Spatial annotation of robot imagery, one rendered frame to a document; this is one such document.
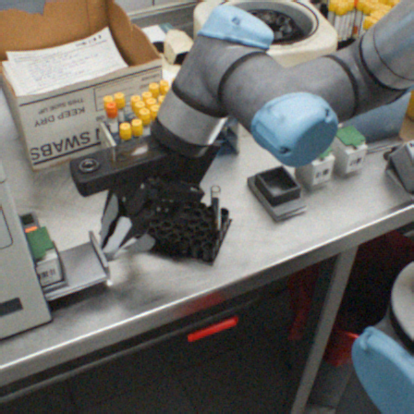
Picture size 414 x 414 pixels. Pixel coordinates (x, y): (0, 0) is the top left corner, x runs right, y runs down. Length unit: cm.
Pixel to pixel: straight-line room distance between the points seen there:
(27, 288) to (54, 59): 54
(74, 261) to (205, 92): 30
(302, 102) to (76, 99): 46
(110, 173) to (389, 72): 32
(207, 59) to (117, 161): 16
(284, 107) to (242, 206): 36
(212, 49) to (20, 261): 32
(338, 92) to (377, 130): 43
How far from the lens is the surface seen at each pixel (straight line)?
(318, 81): 60
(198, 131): 66
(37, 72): 112
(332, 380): 154
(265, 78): 59
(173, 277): 82
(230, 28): 63
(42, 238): 74
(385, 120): 103
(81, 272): 78
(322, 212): 92
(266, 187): 89
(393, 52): 59
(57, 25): 118
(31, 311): 76
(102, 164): 68
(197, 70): 64
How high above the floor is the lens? 152
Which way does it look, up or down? 47 degrees down
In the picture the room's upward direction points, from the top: 1 degrees clockwise
